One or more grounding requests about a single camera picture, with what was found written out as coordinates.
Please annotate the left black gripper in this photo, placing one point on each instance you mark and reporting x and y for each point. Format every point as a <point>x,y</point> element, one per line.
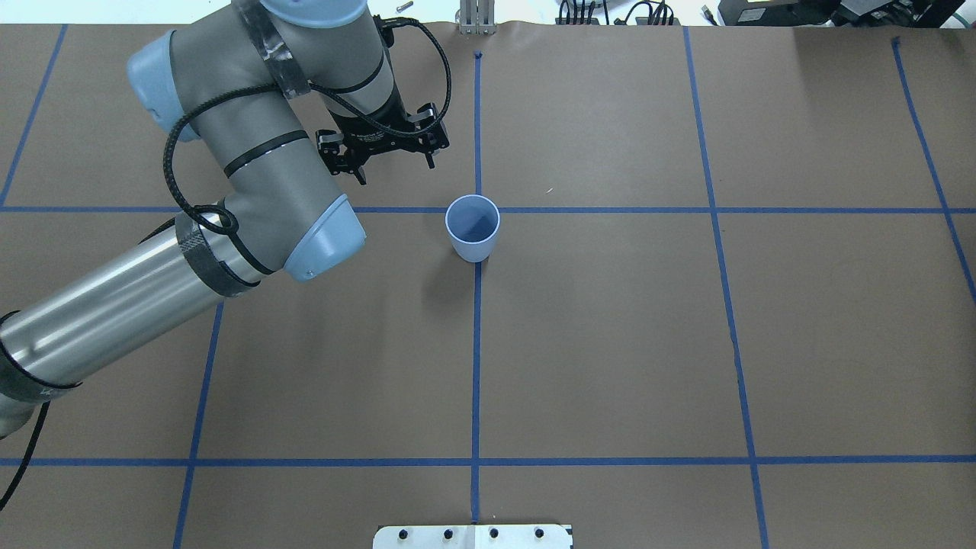
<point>369,130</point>

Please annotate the blue cup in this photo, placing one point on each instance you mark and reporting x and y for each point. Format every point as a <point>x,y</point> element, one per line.
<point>472,223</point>

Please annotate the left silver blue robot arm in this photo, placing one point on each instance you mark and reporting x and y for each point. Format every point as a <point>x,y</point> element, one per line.
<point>264,103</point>

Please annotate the black usb hub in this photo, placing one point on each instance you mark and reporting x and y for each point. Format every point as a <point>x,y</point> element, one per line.
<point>617,13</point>

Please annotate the brown paper table cover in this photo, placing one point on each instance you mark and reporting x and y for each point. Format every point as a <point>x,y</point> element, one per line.
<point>731,305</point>

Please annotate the black monitor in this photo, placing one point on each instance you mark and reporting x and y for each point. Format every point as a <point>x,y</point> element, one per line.
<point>912,14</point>

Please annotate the aluminium frame post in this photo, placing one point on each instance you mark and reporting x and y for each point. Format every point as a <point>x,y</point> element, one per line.
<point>477,17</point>

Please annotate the white pedestal with base plate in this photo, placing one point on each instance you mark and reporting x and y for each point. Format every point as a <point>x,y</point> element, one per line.
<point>475,536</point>

